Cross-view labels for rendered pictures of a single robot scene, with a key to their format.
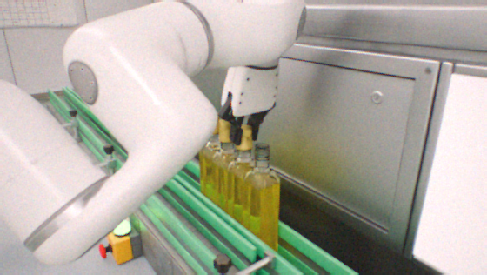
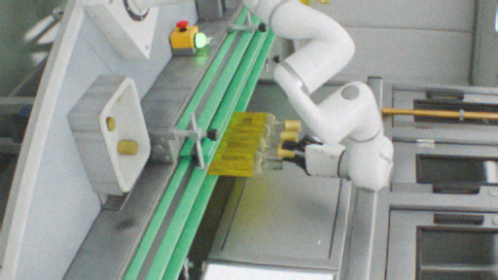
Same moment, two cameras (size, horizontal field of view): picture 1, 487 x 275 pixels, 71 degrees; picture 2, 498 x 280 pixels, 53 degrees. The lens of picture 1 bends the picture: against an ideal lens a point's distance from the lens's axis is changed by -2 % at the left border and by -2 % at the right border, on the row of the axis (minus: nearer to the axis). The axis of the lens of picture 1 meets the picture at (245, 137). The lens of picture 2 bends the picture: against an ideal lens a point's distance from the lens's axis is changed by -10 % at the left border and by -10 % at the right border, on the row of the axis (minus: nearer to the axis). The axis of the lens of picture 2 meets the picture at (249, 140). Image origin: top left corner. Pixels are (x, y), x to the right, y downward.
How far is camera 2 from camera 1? 81 cm
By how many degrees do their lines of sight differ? 7
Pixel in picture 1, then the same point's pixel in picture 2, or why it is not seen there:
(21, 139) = (331, 69)
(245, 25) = (368, 157)
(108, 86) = (349, 104)
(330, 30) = (359, 214)
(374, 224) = (223, 242)
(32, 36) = not seen: outside the picture
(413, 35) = (354, 257)
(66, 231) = (295, 85)
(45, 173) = (317, 77)
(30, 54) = not seen: outside the picture
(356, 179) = (255, 231)
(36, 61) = not seen: outside the picture
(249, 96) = (319, 157)
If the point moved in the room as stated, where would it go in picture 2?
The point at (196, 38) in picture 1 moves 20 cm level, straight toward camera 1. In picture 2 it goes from (364, 136) to (359, 149)
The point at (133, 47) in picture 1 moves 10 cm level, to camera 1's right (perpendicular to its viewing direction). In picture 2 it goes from (363, 114) to (361, 164)
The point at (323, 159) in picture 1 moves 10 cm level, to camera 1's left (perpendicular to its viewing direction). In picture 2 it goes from (266, 210) to (267, 174)
